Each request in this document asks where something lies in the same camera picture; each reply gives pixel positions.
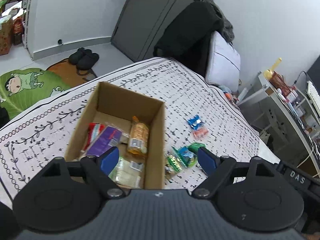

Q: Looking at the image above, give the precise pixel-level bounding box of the yellow green snack packet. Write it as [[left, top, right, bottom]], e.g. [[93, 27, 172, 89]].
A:
[[165, 154, 182, 178]]

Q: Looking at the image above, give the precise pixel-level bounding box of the white grey pillow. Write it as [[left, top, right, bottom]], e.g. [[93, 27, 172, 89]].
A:
[[205, 31, 241, 92]]

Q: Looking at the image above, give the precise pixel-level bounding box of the brown printed cardboard carton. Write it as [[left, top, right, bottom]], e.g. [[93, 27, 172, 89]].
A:
[[0, 15, 13, 56]]

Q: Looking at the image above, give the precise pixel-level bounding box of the white bedside shelf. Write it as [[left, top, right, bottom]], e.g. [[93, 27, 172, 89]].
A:
[[238, 72, 319, 178]]

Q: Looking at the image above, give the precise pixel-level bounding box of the clear white snack packet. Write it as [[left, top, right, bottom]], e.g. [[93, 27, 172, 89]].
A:
[[109, 157, 144, 188]]

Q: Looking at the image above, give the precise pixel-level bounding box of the green cartoon floor mat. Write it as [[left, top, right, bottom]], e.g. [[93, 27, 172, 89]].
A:
[[1, 59, 97, 120]]

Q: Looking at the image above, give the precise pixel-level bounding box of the open cardboard box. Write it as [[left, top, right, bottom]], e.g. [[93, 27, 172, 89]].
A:
[[65, 82, 165, 189]]

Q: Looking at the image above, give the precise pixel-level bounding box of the orange biscuit packet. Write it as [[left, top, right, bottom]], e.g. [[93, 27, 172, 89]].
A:
[[127, 116, 149, 157]]

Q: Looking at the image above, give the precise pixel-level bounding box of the purple snack packet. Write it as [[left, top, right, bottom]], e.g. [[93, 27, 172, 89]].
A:
[[85, 126, 122, 157]]

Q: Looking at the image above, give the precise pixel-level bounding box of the red snack bar wrapper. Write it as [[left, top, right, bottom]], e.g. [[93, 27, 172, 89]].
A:
[[81, 122, 106, 156]]

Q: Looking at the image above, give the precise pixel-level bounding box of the blue green snack packet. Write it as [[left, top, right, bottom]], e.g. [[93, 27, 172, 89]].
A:
[[172, 147, 197, 168]]

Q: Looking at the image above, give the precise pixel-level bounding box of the white patterned bed cover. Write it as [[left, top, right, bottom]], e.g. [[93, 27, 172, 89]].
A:
[[0, 56, 281, 201]]

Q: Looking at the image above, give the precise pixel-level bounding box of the grey door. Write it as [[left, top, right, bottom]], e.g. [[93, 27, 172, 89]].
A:
[[111, 0, 204, 62]]

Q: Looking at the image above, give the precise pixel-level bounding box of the orange clear snack packet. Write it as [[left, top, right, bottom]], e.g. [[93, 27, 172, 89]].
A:
[[193, 126, 208, 140]]

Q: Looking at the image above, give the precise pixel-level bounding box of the black slippers pair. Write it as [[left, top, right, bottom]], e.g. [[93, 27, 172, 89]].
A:
[[68, 48, 99, 71]]

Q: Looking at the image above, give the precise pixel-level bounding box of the black clothes pile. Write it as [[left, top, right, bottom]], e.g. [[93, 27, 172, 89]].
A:
[[153, 0, 234, 77]]

